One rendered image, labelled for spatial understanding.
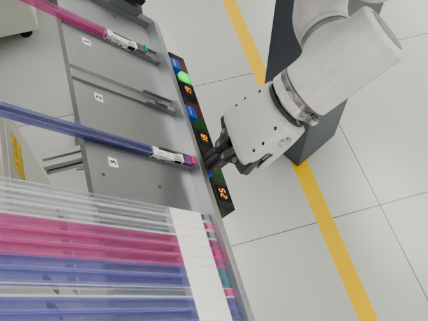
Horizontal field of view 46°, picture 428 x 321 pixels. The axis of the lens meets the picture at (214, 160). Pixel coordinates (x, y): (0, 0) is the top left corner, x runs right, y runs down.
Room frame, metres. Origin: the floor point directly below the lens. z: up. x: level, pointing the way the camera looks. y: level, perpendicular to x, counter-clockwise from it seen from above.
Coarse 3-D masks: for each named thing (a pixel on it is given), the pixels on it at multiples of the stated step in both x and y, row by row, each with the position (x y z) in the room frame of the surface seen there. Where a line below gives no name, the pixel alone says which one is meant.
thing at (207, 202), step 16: (160, 32) 0.66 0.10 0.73; (160, 48) 0.62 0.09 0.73; (160, 64) 0.59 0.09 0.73; (176, 80) 0.55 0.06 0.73; (176, 96) 0.51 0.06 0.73; (176, 112) 0.49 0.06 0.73; (176, 128) 0.46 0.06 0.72; (192, 144) 0.42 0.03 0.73; (192, 176) 0.37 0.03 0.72; (208, 192) 0.34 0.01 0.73; (208, 208) 0.31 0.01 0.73; (224, 240) 0.26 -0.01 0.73; (224, 256) 0.24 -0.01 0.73; (240, 288) 0.19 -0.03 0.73; (240, 304) 0.17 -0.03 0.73
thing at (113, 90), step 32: (64, 0) 0.61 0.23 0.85; (64, 32) 0.53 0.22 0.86; (128, 32) 0.63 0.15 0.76; (96, 64) 0.50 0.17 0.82; (128, 64) 0.55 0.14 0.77; (96, 96) 0.44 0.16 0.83; (128, 96) 0.47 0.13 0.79; (160, 96) 0.50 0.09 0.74; (96, 128) 0.38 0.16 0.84; (128, 128) 0.41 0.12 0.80; (160, 128) 0.44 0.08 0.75; (96, 160) 0.32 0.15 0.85; (128, 160) 0.35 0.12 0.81; (160, 160) 0.37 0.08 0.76; (96, 192) 0.27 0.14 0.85; (128, 192) 0.29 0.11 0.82; (160, 192) 0.31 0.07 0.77; (192, 192) 0.34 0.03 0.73
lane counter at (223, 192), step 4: (216, 188) 0.38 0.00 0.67; (220, 188) 0.38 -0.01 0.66; (224, 188) 0.39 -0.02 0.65; (220, 192) 0.37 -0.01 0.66; (224, 192) 0.38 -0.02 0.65; (228, 192) 0.38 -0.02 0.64; (220, 196) 0.36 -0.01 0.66; (224, 196) 0.37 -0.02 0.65; (228, 196) 0.37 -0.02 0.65; (224, 200) 0.36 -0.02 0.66; (228, 200) 0.36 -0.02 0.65
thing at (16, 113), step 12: (0, 108) 0.33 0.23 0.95; (12, 108) 0.34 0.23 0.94; (24, 108) 0.35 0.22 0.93; (24, 120) 0.33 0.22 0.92; (36, 120) 0.34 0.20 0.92; (48, 120) 0.34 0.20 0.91; (60, 120) 0.35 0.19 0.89; (60, 132) 0.34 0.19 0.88; (72, 132) 0.35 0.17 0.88; (84, 132) 0.35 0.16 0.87; (96, 132) 0.36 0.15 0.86; (108, 144) 0.36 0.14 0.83; (120, 144) 0.36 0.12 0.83; (132, 144) 0.37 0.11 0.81; (144, 144) 0.38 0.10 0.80
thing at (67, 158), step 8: (48, 152) 0.66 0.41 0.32; (56, 152) 0.66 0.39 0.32; (64, 152) 0.66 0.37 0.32; (72, 152) 0.66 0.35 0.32; (80, 152) 0.66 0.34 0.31; (48, 160) 0.63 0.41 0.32; (56, 160) 0.63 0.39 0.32; (64, 160) 0.63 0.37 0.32; (72, 160) 0.63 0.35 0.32; (80, 160) 0.64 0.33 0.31; (48, 168) 0.62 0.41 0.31; (56, 168) 0.62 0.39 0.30; (64, 168) 0.63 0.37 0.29; (72, 168) 0.63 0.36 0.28
